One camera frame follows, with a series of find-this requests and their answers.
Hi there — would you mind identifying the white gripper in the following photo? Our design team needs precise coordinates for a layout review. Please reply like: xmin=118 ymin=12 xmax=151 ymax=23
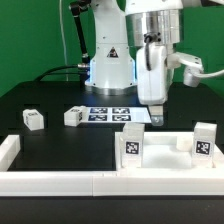
xmin=136 ymin=44 xmax=172 ymax=126

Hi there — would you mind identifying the white square tabletop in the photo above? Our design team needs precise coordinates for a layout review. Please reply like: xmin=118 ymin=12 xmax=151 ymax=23
xmin=115 ymin=132 xmax=224 ymax=171

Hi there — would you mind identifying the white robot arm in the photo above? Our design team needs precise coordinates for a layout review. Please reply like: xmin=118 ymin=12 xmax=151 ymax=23
xmin=85 ymin=0 xmax=224 ymax=126

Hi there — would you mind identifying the fiducial marker sheet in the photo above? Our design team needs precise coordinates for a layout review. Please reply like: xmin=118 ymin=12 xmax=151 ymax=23
xmin=82 ymin=107 xmax=151 ymax=123

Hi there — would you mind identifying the white U-shaped obstacle fence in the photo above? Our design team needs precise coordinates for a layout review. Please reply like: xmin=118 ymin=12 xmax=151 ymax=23
xmin=0 ymin=135 xmax=224 ymax=196

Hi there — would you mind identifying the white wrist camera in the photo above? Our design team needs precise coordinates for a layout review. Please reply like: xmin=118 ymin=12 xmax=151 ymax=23
xmin=167 ymin=52 xmax=204 ymax=87

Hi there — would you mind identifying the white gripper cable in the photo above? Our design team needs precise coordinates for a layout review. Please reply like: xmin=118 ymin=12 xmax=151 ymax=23
xmin=196 ymin=69 xmax=224 ymax=79

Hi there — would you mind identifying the black cable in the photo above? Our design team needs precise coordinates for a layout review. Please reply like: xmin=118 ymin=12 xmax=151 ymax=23
xmin=34 ymin=64 xmax=91 ymax=82

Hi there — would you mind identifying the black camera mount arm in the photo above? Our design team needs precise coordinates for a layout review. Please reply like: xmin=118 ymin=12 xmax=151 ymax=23
xmin=69 ymin=0 xmax=91 ymax=63

